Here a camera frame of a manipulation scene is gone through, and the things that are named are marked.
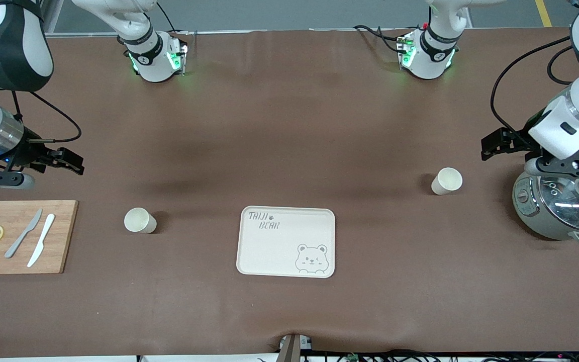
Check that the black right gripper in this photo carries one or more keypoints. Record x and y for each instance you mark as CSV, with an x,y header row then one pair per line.
x,y
31,154

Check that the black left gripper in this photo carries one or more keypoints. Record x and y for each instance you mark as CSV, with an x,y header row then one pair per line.
x,y
518,141

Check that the white plastic cup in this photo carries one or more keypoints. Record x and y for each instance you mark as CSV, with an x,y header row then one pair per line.
x,y
138,221
445,182

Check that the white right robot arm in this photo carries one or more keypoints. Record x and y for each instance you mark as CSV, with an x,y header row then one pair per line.
x,y
13,45

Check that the cream bear print tray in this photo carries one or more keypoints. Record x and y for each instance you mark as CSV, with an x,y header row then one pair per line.
x,y
279,251

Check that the grey cooking pot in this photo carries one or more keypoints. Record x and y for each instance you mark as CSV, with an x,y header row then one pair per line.
x,y
533,216

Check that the white plastic knife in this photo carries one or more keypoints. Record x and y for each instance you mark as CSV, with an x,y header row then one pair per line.
x,y
41,240

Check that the grey plastic knife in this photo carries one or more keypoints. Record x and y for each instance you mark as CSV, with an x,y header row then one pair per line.
x,y
23,234

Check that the glass pot lid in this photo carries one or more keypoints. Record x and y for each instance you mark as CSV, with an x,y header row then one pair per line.
x,y
571,206

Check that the wooden cutting board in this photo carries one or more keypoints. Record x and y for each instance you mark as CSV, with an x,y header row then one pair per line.
x,y
18,261

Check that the brown table mat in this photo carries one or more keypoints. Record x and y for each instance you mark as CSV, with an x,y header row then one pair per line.
x,y
289,125

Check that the metal table edge bracket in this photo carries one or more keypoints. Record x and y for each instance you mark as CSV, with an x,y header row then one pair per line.
x,y
292,349

